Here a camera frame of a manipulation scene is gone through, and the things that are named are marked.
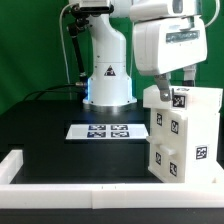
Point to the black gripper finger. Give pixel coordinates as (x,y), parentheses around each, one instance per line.
(189,75)
(163,83)

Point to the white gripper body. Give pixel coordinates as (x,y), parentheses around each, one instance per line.
(165,45)

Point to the white cabinet body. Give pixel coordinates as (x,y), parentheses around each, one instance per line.
(201,135)

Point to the white cabinet top box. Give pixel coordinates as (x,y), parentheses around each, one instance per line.
(185,99)

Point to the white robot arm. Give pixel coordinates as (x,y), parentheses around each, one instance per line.
(110,87)

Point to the white base tag plate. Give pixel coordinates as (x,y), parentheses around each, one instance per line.
(106,131)

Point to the white U-shaped obstacle fence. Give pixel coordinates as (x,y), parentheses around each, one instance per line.
(101,196)

